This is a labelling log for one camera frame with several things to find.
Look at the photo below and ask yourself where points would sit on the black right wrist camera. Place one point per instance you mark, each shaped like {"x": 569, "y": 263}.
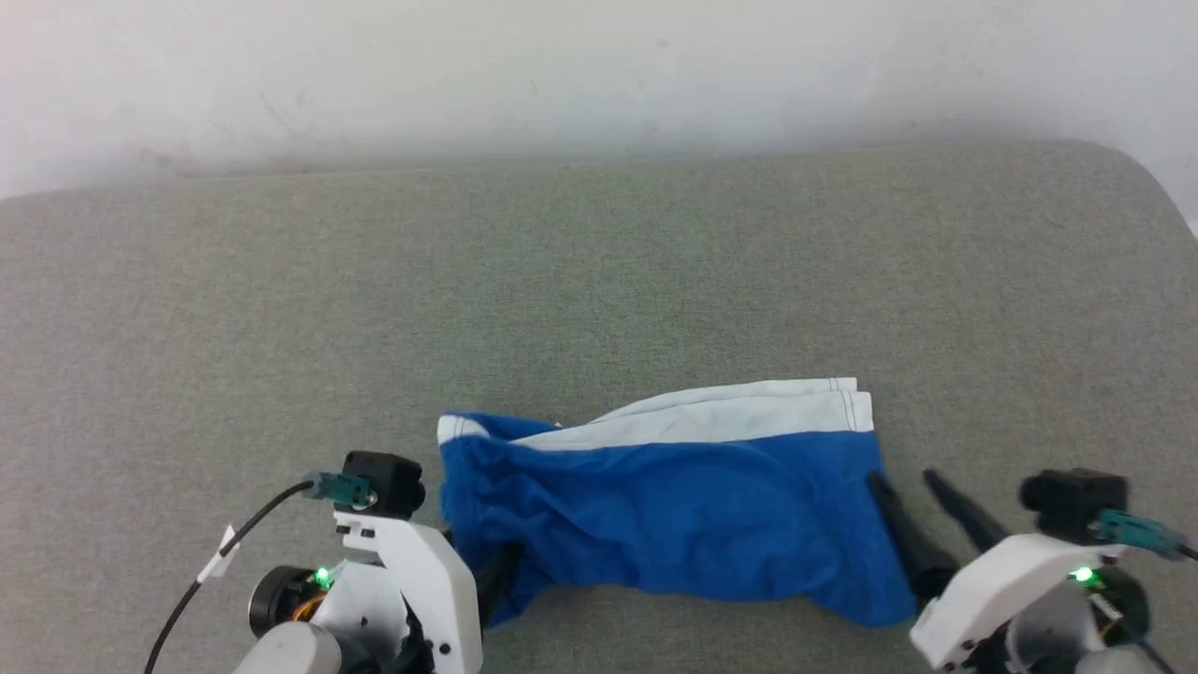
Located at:
{"x": 1072, "y": 501}

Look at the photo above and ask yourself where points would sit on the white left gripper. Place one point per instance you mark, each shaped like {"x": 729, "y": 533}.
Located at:
{"x": 426, "y": 571}

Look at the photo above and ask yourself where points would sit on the blue and white garment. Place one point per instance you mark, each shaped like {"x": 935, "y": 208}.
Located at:
{"x": 674, "y": 515}

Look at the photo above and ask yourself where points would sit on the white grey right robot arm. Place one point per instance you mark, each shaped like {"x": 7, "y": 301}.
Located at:
{"x": 1076, "y": 627}

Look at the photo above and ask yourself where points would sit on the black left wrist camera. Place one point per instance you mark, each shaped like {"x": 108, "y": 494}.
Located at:
{"x": 382, "y": 482}

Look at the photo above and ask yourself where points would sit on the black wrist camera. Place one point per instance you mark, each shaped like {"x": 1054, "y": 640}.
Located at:
{"x": 382, "y": 482}
{"x": 1072, "y": 501}

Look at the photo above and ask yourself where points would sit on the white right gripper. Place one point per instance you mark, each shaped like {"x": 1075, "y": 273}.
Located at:
{"x": 1001, "y": 590}

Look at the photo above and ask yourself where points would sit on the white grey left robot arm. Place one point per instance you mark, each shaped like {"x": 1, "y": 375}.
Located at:
{"x": 299, "y": 627}

